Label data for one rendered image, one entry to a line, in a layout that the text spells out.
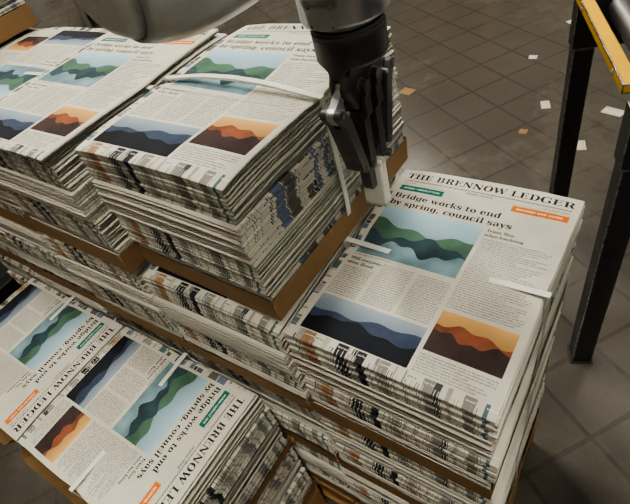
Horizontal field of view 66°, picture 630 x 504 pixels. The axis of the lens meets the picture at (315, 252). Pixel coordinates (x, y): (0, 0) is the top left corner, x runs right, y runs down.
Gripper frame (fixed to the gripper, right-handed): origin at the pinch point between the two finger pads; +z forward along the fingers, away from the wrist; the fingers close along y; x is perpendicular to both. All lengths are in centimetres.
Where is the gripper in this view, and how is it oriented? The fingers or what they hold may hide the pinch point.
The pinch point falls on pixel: (375, 180)
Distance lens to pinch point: 62.9
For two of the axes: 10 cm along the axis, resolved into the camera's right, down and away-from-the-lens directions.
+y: -5.2, 6.8, -5.1
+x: 8.2, 2.5, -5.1
